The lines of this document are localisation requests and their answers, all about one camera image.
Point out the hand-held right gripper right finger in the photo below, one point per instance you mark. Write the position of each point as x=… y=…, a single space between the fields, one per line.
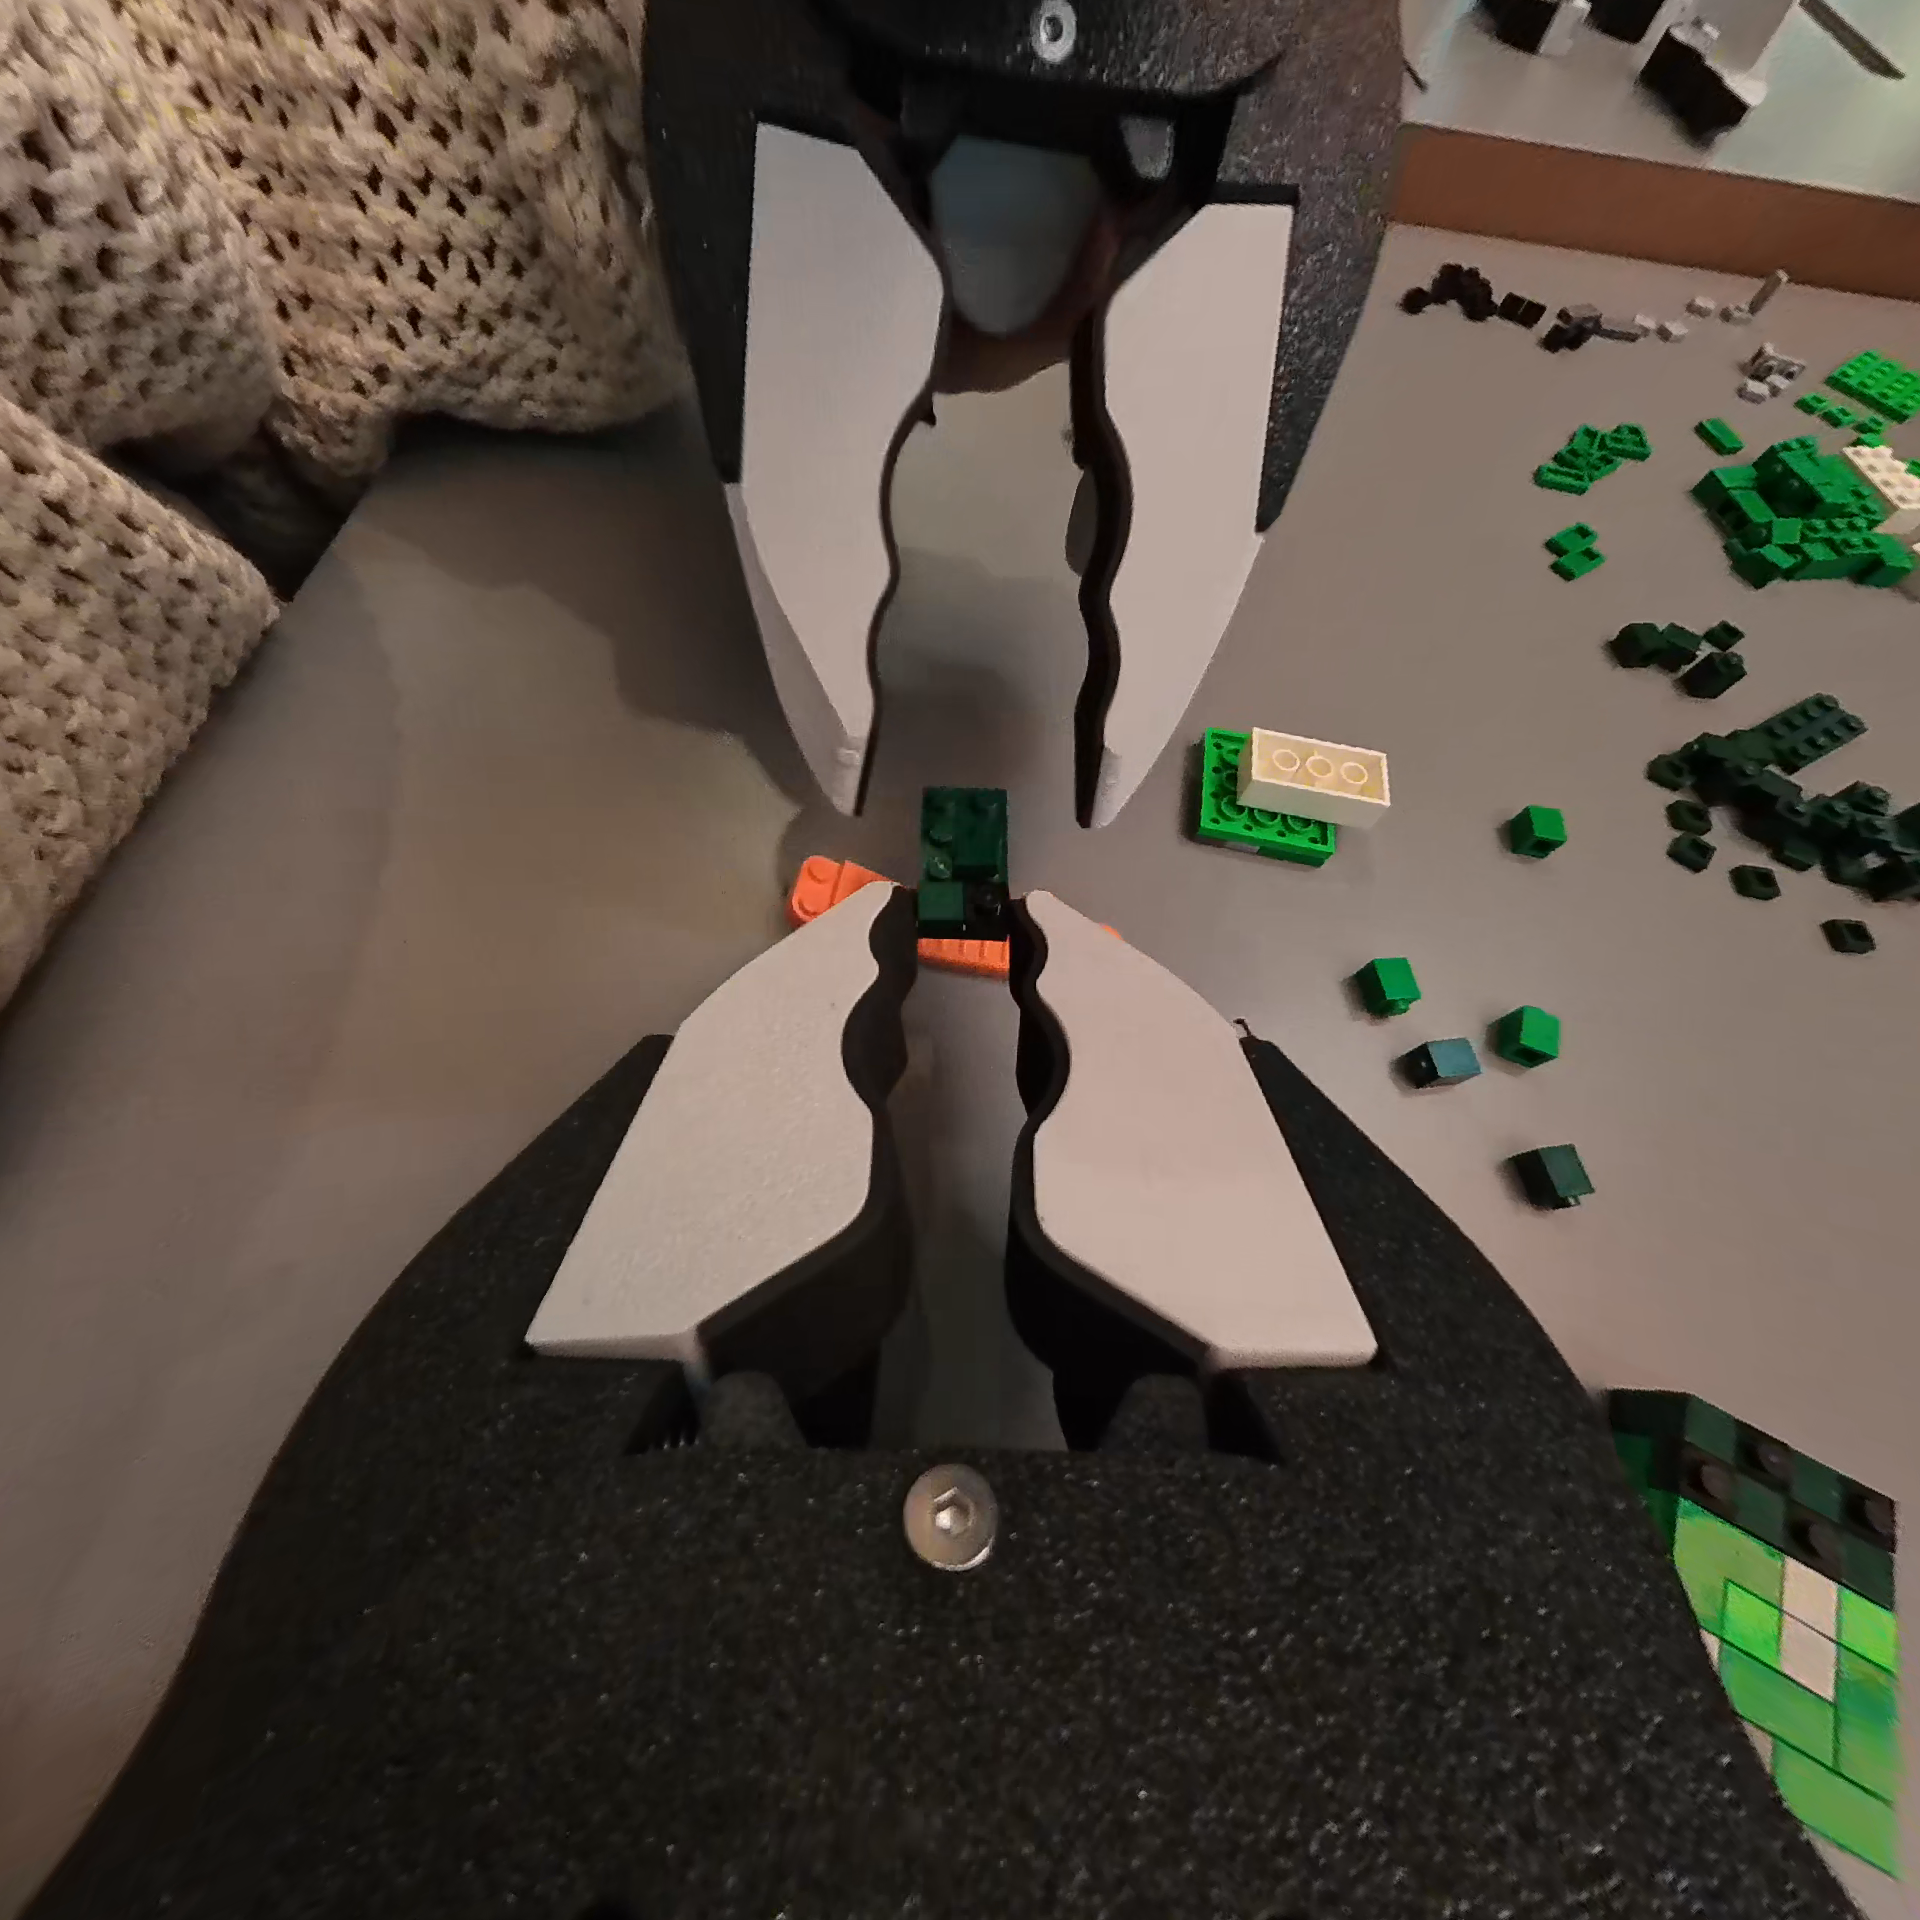
x=1202 y=1172

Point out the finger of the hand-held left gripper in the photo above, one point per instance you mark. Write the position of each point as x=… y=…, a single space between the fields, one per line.
x=818 y=421
x=1188 y=481

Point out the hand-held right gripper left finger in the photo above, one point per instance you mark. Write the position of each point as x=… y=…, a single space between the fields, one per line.
x=737 y=1156

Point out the dark green lego brick stack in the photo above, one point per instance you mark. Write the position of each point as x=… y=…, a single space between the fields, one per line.
x=969 y=856

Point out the person's left forearm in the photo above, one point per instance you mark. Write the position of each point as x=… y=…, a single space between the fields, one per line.
x=422 y=210

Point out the small black lego pieces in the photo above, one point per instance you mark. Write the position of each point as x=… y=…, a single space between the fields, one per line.
x=1470 y=296

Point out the small bright green lego cube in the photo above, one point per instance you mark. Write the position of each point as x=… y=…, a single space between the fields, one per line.
x=1385 y=986
x=1526 y=1036
x=1538 y=828

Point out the green lego base, tan brick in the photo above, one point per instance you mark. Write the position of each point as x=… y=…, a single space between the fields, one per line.
x=1298 y=788

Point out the small grey lego pieces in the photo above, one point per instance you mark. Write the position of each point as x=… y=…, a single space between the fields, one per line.
x=1681 y=325

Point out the pile of bright green lego pieces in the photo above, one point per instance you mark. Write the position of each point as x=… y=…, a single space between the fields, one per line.
x=1802 y=496

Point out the scattered dark green lego pieces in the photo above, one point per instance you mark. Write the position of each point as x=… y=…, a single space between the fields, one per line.
x=1787 y=781

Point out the green pixel lego cube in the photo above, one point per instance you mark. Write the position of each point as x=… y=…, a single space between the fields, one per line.
x=1787 y=1592

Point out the orange brick separator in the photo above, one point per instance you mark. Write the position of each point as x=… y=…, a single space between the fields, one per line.
x=826 y=885

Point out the cream knit sweater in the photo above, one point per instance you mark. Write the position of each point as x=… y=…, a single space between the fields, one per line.
x=93 y=632

